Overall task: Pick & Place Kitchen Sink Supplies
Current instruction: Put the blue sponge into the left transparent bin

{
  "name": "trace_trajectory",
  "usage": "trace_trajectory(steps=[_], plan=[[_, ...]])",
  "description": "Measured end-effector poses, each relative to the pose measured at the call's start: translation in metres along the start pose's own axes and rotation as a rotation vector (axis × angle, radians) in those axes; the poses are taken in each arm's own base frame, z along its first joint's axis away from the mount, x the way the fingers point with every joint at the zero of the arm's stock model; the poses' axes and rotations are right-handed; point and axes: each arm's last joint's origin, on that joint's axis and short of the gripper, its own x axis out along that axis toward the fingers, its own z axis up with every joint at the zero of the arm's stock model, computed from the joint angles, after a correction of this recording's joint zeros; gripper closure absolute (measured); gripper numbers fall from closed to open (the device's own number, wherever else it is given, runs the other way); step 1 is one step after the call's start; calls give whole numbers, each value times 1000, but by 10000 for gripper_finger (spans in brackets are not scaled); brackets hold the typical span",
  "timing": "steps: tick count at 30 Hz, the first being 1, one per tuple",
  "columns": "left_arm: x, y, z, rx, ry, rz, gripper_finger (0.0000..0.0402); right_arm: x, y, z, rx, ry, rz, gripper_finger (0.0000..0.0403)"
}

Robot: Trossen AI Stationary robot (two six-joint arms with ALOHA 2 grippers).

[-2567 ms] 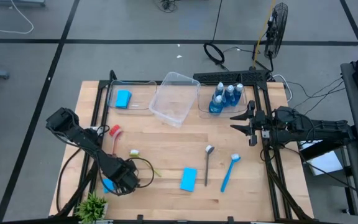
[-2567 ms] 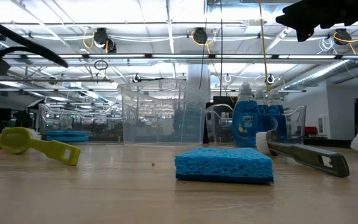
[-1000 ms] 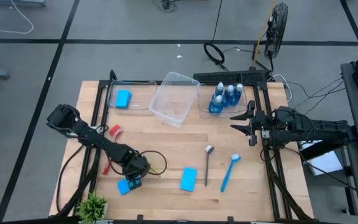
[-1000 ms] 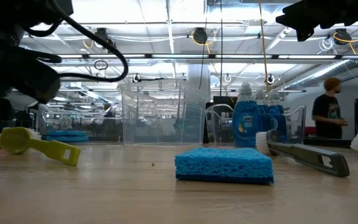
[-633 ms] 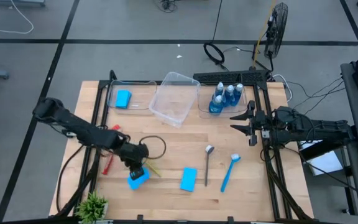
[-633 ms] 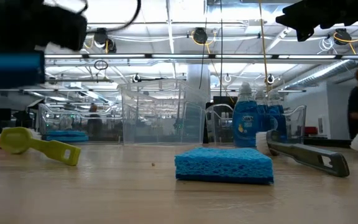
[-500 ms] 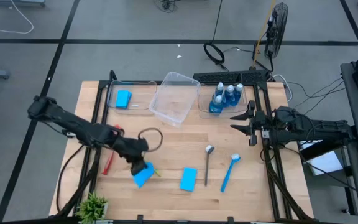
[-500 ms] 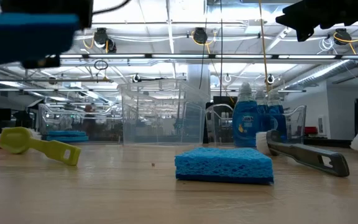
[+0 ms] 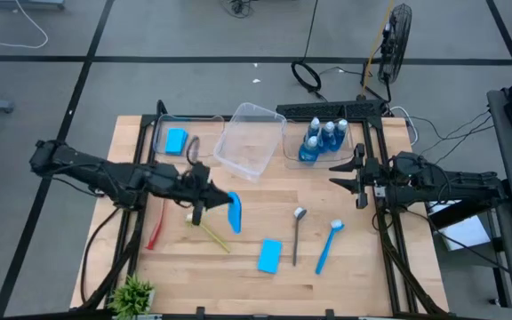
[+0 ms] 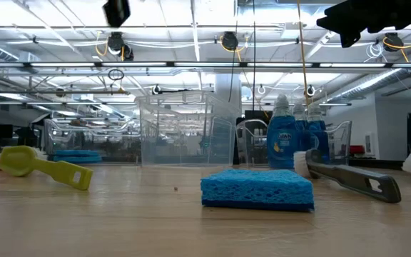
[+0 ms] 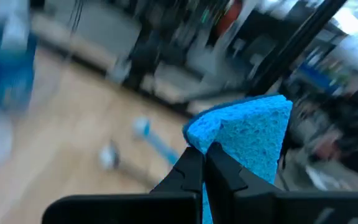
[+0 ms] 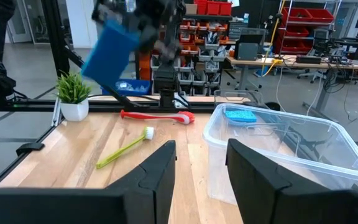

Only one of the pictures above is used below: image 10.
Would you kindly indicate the tall clear plastic bin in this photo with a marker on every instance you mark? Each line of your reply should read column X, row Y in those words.
column 187, row 142

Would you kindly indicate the yellow-green dish brush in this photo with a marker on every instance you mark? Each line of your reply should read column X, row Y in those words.
column 20, row 160

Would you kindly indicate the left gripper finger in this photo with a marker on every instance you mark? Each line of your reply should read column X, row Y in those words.
column 116, row 10

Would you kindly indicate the grey dish brush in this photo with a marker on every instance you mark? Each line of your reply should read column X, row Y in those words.
column 351, row 178

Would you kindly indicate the white building pillar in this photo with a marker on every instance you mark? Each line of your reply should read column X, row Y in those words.
column 227, row 85

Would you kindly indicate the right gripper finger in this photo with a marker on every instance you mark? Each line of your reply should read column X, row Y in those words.
column 348, row 15
column 351, row 27

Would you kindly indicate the wide shallow clear bin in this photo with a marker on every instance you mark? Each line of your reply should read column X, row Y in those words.
column 120, row 142

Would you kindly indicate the red box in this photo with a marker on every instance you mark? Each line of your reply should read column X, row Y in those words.
column 353, row 149

